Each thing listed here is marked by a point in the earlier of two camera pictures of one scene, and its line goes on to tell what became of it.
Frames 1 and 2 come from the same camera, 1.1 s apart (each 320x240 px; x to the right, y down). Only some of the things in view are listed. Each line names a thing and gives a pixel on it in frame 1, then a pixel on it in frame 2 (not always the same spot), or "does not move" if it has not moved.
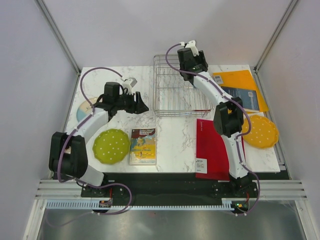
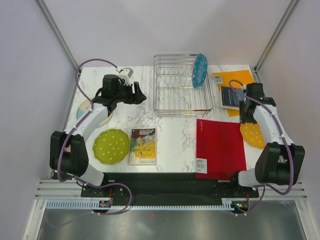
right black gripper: [203, 62] → [243, 118]
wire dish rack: [173, 96] does not move
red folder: [212, 160] does not move
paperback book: [143, 146] does not move
